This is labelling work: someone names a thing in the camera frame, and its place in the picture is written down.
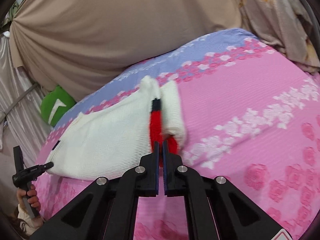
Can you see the silver satin curtain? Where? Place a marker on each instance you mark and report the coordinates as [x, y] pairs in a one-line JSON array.
[[20, 105]]

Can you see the floral pink purple bed sheet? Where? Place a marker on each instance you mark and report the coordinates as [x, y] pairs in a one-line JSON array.
[[251, 115]]

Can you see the green plush pillow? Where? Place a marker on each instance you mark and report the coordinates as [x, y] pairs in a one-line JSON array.
[[55, 104]]

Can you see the white red navy knit sweater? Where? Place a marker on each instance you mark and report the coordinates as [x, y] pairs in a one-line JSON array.
[[111, 141]]

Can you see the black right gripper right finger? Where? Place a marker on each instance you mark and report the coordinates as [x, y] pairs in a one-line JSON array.
[[215, 208]]

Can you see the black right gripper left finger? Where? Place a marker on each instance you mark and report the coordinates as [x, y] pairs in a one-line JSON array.
[[106, 209]]

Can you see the cream floral blanket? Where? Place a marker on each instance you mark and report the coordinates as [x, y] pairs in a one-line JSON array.
[[286, 26]]

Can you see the person's left hand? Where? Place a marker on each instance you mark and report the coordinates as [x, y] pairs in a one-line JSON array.
[[33, 198]]

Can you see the beige curtain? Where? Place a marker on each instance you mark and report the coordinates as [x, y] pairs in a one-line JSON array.
[[81, 45]]

